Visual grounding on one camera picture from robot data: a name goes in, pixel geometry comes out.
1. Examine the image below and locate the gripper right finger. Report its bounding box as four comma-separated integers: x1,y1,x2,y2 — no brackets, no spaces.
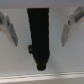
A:
61,7,84,48

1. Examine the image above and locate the black door handle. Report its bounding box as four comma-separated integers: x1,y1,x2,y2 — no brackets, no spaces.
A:
26,7,52,72

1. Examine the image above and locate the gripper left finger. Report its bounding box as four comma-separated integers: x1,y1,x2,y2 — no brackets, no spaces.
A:
0,10,19,48

